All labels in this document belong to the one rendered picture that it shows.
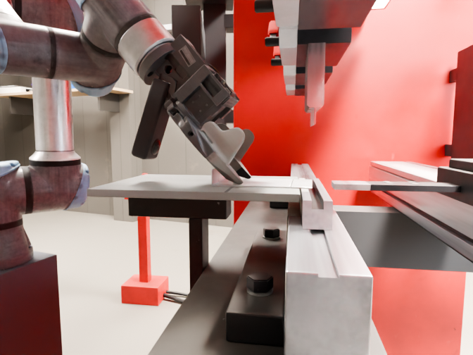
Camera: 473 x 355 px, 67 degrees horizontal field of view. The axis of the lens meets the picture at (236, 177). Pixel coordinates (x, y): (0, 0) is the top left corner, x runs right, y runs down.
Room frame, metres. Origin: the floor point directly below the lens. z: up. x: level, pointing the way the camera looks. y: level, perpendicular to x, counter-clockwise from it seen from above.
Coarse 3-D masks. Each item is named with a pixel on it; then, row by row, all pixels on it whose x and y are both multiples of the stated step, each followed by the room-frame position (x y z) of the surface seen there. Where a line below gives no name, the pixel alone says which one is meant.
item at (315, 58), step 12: (312, 48) 0.44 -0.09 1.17; (324, 48) 0.43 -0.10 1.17; (312, 60) 0.44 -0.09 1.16; (324, 60) 0.43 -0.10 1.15; (312, 72) 0.44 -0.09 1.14; (324, 72) 0.43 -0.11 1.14; (312, 84) 0.44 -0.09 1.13; (312, 96) 0.44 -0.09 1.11; (312, 108) 0.46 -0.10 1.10; (312, 120) 0.48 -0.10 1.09
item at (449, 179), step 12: (444, 168) 0.48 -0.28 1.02; (456, 168) 0.47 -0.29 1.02; (468, 168) 0.43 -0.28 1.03; (336, 180) 0.48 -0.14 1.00; (444, 180) 0.48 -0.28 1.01; (456, 180) 0.44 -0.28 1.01; (468, 180) 0.41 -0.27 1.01; (444, 192) 0.47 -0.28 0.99; (456, 192) 0.44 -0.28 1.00; (468, 192) 0.41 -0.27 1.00; (468, 204) 0.41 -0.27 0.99
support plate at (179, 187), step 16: (144, 176) 0.58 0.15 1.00; (160, 176) 0.58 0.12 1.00; (176, 176) 0.58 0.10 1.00; (192, 176) 0.58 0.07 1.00; (208, 176) 0.58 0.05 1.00; (256, 176) 0.58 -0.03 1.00; (272, 176) 0.58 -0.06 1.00; (96, 192) 0.44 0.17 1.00; (112, 192) 0.43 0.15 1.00; (128, 192) 0.43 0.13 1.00; (144, 192) 0.43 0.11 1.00; (160, 192) 0.42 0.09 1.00; (176, 192) 0.42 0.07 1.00; (192, 192) 0.42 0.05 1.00; (208, 192) 0.42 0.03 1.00; (224, 192) 0.41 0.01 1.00; (240, 192) 0.41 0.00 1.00; (256, 192) 0.41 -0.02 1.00; (272, 192) 0.41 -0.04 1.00; (288, 192) 0.41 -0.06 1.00
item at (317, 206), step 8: (312, 184) 0.55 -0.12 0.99; (320, 184) 0.49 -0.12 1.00; (304, 192) 0.41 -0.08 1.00; (312, 192) 0.47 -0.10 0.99; (320, 192) 0.41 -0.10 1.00; (304, 200) 0.36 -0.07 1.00; (312, 200) 0.41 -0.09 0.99; (320, 200) 0.40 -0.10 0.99; (328, 200) 0.36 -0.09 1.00; (304, 208) 0.36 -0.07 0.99; (312, 208) 0.36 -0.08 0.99; (320, 208) 0.36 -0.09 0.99; (328, 208) 0.36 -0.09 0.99; (304, 216) 0.36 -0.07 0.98; (312, 216) 0.36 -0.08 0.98; (320, 216) 0.36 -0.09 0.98; (328, 216) 0.36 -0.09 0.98; (304, 224) 0.36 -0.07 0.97; (312, 224) 0.36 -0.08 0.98; (320, 224) 0.36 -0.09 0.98; (328, 224) 0.36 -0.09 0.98
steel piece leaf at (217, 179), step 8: (216, 176) 0.48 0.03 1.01; (216, 184) 0.47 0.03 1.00; (224, 184) 0.47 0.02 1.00; (232, 184) 0.47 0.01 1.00; (248, 184) 0.47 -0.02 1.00; (256, 184) 0.47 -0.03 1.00; (264, 184) 0.47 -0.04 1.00; (272, 184) 0.47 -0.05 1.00; (280, 184) 0.47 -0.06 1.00; (288, 184) 0.47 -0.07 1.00
